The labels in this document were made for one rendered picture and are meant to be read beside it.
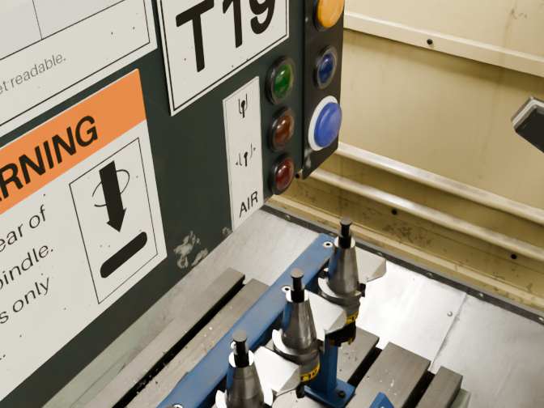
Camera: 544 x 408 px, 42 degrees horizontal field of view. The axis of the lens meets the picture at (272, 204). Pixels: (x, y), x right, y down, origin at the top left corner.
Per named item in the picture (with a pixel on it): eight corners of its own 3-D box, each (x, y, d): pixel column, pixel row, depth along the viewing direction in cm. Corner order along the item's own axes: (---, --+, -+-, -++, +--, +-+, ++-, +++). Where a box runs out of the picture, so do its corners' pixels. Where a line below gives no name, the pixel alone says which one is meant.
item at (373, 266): (393, 264, 98) (393, 260, 97) (375, 287, 94) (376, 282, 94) (348, 246, 101) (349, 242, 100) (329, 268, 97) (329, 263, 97)
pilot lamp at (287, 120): (297, 138, 42) (297, 106, 41) (277, 155, 41) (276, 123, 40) (289, 135, 43) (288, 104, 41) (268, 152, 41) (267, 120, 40)
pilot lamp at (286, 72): (297, 91, 41) (297, 56, 39) (276, 108, 39) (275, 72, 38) (288, 88, 41) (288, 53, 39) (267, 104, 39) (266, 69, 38)
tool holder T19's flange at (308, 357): (291, 323, 91) (291, 309, 89) (333, 342, 88) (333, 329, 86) (264, 355, 87) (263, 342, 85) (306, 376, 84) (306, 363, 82)
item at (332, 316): (354, 314, 90) (354, 309, 90) (333, 341, 87) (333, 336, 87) (308, 292, 94) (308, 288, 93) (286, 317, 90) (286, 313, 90)
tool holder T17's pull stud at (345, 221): (341, 236, 90) (342, 214, 87) (353, 240, 89) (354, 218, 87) (335, 244, 88) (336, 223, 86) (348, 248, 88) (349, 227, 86)
